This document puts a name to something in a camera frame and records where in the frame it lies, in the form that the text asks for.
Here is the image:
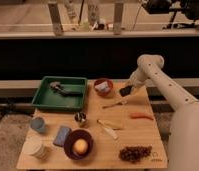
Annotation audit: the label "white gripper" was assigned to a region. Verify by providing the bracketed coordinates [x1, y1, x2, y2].
[126, 70, 147, 88]

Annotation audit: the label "black eraser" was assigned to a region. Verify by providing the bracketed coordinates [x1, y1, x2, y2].
[119, 86, 132, 97]

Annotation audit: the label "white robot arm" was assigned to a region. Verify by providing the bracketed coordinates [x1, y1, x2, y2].
[127, 54, 199, 171]

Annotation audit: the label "red bowl with white item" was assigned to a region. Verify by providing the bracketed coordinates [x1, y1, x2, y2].
[94, 78, 113, 98]

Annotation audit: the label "orange carrot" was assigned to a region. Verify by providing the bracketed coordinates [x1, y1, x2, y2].
[130, 113, 153, 120]

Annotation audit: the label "wooden spatula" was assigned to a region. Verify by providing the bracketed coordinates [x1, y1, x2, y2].
[97, 119, 124, 130]

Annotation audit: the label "wooden table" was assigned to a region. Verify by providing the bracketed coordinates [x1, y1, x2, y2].
[17, 82, 167, 170]

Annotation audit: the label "small metal cup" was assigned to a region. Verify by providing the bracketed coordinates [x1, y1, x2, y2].
[74, 112, 86, 127]

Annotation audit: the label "bunch of dark grapes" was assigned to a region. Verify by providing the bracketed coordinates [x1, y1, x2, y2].
[119, 146, 152, 163]

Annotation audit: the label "grey tool in tray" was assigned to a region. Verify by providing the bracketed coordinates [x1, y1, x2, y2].
[50, 82, 82, 96]

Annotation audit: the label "green plastic tray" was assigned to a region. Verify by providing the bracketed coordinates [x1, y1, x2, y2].
[32, 76, 88, 112]

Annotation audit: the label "dark red bowl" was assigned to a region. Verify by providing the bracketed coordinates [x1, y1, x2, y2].
[64, 129, 94, 160]

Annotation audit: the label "orange ball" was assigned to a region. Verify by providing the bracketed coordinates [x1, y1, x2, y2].
[73, 139, 88, 155]

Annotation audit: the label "blue sponge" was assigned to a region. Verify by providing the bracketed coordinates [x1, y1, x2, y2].
[53, 126, 71, 147]

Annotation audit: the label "blue cup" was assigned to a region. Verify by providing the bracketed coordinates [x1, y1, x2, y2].
[30, 117, 46, 134]

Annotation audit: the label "white stacked cups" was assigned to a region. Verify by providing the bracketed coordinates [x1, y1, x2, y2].
[25, 136, 45, 158]

